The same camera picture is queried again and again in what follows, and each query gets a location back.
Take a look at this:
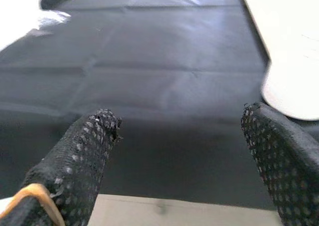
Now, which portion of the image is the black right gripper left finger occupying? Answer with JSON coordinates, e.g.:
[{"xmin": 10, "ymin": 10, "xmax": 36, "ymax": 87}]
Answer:
[{"xmin": 0, "ymin": 108, "xmax": 123, "ymax": 226}]

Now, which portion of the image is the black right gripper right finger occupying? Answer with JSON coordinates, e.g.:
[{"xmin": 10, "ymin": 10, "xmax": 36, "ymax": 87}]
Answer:
[{"xmin": 240, "ymin": 101, "xmax": 319, "ymax": 226}]

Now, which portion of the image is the white plastic table top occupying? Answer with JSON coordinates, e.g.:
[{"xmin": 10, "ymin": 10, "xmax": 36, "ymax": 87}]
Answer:
[{"xmin": 238, "ymin": 0, "xmax": 319, "ymax": 122}]

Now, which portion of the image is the black tablecloth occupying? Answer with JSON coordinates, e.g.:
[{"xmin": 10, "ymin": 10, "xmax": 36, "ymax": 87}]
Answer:
[{"xmin": 0, "ymin": 0, "xmax": 319, "ymax": 212}]

